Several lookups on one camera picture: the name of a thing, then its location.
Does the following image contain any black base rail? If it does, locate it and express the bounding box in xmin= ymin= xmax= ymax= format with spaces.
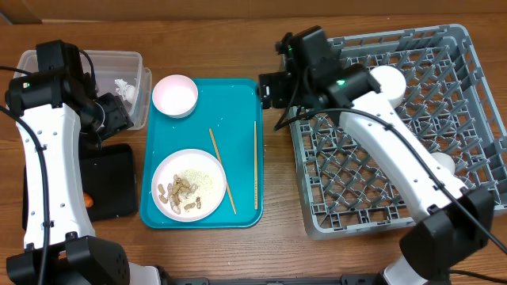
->
xmin=162 ymin=273 xmax=387 ymax=285

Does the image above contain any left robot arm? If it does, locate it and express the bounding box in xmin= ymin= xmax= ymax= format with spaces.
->
xmin=2 ymin=40 xmax=132 ymax=284

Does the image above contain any clear plastic bin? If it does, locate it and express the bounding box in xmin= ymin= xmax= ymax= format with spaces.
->
xmin=5 ymin=41 xmax=147 ymax=143

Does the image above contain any small white cup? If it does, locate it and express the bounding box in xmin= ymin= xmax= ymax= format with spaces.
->
xmin=429 ymin=152 xmax=456 ymax=177

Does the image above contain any teal serving tray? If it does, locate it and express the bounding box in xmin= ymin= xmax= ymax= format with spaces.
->
xmin=139 ymin=78 xmax=264 ymax=230

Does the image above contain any white napkin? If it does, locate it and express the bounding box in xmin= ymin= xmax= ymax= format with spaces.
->
xmin=115 ymin=79 xmax=137 ymax=105

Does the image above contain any orange carrot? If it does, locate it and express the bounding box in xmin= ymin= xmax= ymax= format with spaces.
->
xmin=83 ymin=192 xmax=93 ymax=208

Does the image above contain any pink bowl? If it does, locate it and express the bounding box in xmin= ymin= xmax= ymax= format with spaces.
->
xmin=152 ymin=74 xmax=199 ymax=119

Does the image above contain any grey dishwasher rack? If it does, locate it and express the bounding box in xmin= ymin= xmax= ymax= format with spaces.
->
xmin=291 ymin=25 xmax=506 ymax=240

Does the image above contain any white plate with peanuts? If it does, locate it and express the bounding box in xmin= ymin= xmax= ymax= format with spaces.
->
xmin=151 ymin=149 xmax=227 ymax=222

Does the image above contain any white bowl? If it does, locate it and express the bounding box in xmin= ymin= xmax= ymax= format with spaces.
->
xmin=370 ymin=66 xmax=406 ymax=108

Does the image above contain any black plastic tray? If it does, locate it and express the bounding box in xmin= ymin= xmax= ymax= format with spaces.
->
xmin=21 ymin=143 xmax=139 ymax=230

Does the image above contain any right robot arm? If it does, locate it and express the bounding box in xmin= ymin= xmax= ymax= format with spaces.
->
xmin=259 ymin=26 xmax=494 ymax=284

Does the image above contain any wooden chopstick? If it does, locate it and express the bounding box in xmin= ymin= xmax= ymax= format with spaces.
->
xmin=253 ymin=121 xmax=259 ymax=210
xmin=208 ymin=127 xmax=238 ymax=216

